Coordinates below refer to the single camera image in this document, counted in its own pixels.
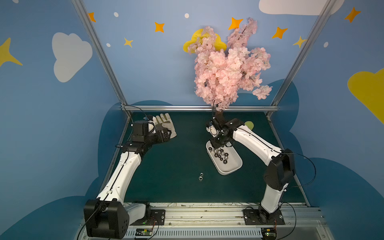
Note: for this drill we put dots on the white storage box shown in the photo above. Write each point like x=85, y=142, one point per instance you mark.
x=234, y=161

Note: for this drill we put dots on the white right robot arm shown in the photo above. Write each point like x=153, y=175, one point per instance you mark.
x=280, y=163

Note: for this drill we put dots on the aluminium right frame post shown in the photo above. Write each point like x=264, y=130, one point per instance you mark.
x=330, y=7

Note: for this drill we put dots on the left green circuit board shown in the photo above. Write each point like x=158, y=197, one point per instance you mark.
x=143, y=233

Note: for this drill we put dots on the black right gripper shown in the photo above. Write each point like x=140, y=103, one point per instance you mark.
x=218, y=142

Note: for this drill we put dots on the aluminium back frame rail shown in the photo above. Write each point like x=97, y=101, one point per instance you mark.
x=149, y=108

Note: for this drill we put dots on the aluminium left frame post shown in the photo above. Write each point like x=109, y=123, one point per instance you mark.
x=83, y=14

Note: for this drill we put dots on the green toy paddle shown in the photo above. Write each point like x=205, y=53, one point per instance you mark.
x=249, y=124

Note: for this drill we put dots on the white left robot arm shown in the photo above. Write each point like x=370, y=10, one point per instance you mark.
x=106, y=216

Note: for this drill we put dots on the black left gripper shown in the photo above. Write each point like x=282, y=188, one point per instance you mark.
x=163, y=135

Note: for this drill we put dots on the right green circuit board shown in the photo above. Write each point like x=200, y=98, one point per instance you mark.
x=269, y=234

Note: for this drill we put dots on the aluminium frame post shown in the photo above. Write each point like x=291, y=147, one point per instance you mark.
x=330, y=7
x=83, y=14

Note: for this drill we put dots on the heap of nuts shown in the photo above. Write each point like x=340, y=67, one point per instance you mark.
x=219, y=154

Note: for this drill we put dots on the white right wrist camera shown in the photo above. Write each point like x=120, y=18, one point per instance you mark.
x=211, y=129

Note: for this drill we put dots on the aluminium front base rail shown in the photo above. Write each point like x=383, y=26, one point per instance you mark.
x=231, y=221

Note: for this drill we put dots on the pink blossom artificial tree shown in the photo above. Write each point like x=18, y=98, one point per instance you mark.
x=220, y=74

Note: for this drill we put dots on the green circuit board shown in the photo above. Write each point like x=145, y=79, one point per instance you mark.
x=269, y=234
x=143, y=233

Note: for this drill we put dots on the white canvas work glove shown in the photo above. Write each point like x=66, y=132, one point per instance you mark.
x=165, y=121

